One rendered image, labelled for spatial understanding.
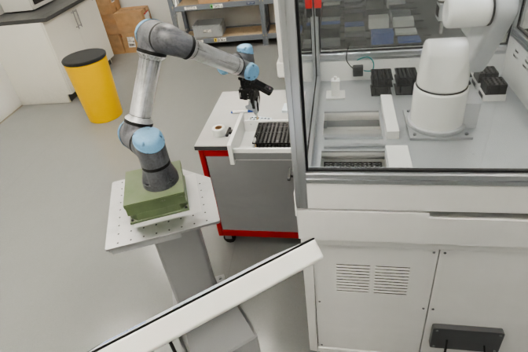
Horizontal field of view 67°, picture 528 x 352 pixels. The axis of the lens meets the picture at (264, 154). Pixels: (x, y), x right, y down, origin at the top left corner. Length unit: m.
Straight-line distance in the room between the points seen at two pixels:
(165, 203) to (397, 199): 0.90
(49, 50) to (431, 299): 4.28
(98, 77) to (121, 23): 2.07
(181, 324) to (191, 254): 1.08
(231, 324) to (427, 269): 0.84
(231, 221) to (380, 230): 1.21
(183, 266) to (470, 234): 1.20
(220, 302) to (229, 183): 1.43
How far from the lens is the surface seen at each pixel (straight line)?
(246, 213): 2.35
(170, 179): 1.69
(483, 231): 1.46
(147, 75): 1.68
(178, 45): 1.56
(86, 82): 4.18
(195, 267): 1.97
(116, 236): 1.72
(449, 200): 1.35
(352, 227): 1.40
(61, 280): 2.82
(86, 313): 2.58
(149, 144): 1.59
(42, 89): 5.18
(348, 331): 1.91
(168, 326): 0.84
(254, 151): 1.75
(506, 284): 1.70
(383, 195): 1.31
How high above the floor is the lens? 1.86
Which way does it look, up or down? 34 degrees down
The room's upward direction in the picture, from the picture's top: 8 degrees counter-clockwise
